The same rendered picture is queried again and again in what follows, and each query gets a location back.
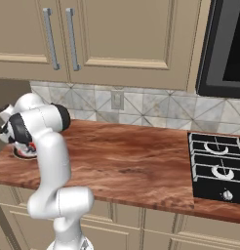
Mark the red and white fish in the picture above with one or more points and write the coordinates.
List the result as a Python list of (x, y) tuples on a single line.
[(31, 147)]

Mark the silver hob knob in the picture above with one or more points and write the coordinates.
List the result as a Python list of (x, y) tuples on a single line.
[(227, 195)]

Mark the beige narrow base cupboard front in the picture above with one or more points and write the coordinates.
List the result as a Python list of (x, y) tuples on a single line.
[(157, 231)]

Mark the beige tall oven cabinet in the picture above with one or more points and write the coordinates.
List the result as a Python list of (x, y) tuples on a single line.
[(8, 94)]

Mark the beige base cupboard under hob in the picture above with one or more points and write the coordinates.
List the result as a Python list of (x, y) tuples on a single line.
[(213, 236)]

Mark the beige wide wall cupboard door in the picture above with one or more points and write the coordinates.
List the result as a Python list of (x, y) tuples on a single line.
[(131, 35)]

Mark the grey wall switch plate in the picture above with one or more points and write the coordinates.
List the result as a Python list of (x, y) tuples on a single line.
[(117, 99)]

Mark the beige narrow wall cupboard door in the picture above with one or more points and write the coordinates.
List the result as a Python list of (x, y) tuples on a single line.
[(21, 35)]

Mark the beige wide base cupboard front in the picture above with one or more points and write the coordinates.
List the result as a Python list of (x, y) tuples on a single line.
[(102, 228)]

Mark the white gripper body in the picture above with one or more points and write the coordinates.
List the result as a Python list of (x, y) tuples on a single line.
[(21, 145)]

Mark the black microwave oven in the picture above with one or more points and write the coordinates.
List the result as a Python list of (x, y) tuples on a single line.
[(222, 49)]

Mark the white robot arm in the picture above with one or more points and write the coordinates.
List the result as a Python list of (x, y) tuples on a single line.
[(50, 162)]

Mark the black hob with white grates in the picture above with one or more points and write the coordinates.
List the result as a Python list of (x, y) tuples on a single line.
[(216, 169)]

